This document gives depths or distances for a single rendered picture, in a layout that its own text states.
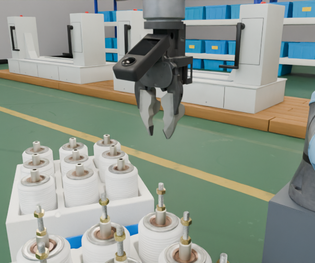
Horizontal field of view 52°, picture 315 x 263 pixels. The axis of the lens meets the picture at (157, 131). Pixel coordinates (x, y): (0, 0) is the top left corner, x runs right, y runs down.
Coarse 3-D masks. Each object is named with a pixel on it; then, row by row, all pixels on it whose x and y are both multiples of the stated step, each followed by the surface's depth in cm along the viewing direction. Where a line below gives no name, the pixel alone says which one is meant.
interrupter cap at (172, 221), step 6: (150, 216) 70; (168, 216) 71; (174, 216) 70; (144, 222) 68; (150, 222) 68; (168, 222) 69; (174, 222) 68; (150, 228) 66; (156, 228) 66; (162, 228) 66; (168, 228) 66; (174, 228) 67
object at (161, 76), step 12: (144, 24) 57; (156, 24) 55; (168, 24) 55; (180, 24) 56; (168, 36) 57; (180, 36) 61; (180, 48) 61; (168, 60) 57; (180, 60) 59; (192, 60) 62; (156, 72) 58; (168, 72) 57; (180, 72) 62; (144, 84) 60; (156, 84) 59; (168, 84) 57
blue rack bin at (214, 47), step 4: (212, 40) 554; (216, 40) 563; (220, 40) 572; (224, 40) 568; (228, 40) 563; (232, 40) 558; (208, 44) 536; (212, 44) 531; (216, 44) 526; (220, 44) 522; (224, 44) 517; (208, 48) 538; (212, 48) 532; (216, 48) 528; (220, 48) 524; (224, 48) 519; (208, 52) 539; (212, 52) 535; (216, 52) 530; (220, 52) 526; (224, 52) 522
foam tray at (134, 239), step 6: (132, 240) 74; (138, 240) 75; (132, 246) 72; (138, 246) 75; (72, 252) 70; (78, 252) 70; (132, 252) 70; (138, 252) 75; (72, 258) 69; (78, 258) 69; (138, 258) 69
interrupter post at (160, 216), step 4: (156, 212) 68; (160, 212) 67; (164, 212) 67; (156, 216) 68; (160, 216) 67; (164, 216) 68; (156, 220) 68; (160, 220) 68; (164, 220) 68; (160, 224) 68
